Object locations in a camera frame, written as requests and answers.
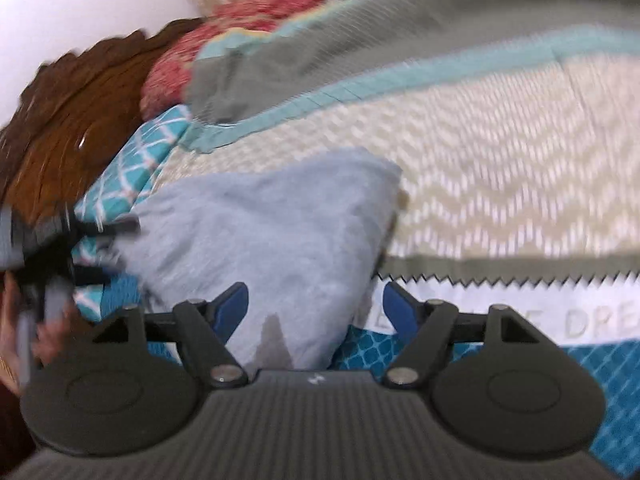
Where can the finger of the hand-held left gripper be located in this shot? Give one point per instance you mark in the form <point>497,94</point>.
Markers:
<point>95,276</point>
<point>107,227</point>

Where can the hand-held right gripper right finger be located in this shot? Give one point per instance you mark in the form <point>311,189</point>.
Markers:
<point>400,310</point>

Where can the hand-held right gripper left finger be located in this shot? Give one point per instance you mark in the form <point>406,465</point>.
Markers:
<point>232,310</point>

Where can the grey pants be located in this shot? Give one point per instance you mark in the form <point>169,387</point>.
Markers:
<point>260,220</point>

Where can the person's left hand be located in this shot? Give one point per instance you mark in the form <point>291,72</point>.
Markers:
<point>57,335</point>

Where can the brown wooden headboard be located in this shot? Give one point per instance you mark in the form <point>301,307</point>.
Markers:
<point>75,125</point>

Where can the patchwork quilt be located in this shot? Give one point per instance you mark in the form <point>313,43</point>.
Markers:
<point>500,135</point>

